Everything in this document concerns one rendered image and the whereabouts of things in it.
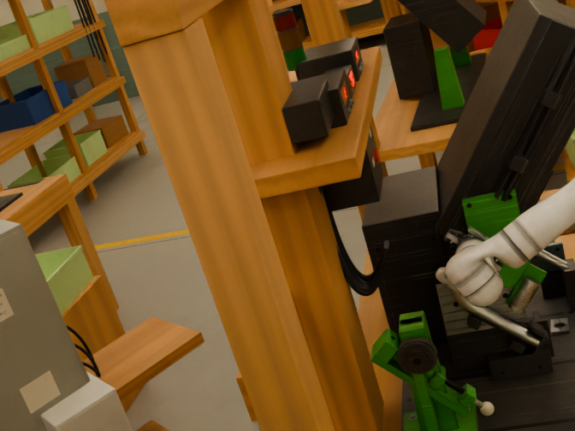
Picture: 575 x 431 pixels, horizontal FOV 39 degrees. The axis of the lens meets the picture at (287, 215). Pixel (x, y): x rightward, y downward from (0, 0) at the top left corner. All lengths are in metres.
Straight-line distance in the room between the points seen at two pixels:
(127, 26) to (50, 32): 6.62
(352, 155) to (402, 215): 0.51
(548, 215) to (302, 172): 0.42
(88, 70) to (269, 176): 6.77
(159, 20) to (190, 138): 0.16
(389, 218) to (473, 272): 0.47
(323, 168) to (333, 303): 0.33
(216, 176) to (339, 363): 0.68
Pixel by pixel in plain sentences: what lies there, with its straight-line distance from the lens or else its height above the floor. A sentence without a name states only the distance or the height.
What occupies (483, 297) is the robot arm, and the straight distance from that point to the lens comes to 1.46.
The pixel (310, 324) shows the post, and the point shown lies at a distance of 1.64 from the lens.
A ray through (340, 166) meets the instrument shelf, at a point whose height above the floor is 1.53.
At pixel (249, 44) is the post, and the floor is 1.75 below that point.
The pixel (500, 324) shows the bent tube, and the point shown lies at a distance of 1.83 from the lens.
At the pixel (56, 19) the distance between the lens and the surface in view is 7.82.
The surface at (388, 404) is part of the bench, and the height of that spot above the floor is 0.88.
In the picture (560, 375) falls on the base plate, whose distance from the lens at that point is 1.85.
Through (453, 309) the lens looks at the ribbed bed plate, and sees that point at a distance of 1.88.
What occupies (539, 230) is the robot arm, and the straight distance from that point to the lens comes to 1.45.
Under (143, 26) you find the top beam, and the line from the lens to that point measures 1.08.
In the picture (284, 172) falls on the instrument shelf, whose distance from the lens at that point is 1.41.
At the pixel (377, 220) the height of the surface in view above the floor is 1.24.
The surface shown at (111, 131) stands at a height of 0.39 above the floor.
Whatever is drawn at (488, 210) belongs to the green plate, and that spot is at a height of 1.24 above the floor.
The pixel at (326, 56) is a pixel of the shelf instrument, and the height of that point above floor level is 1.61.
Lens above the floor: 1.96
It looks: 20 degrees down
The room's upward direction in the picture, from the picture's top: 17 degrees counter-clockwise
